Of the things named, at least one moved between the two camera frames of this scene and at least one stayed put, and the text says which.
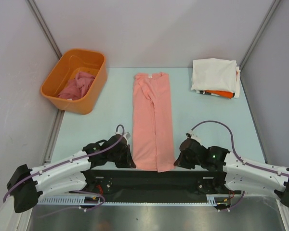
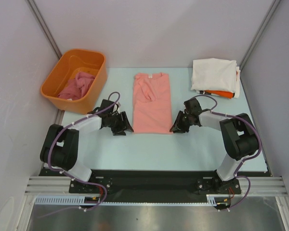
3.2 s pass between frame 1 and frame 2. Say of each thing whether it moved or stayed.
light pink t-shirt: moved
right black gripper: moved
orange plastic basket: stayed
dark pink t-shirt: stayed
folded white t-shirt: stayed
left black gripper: moved
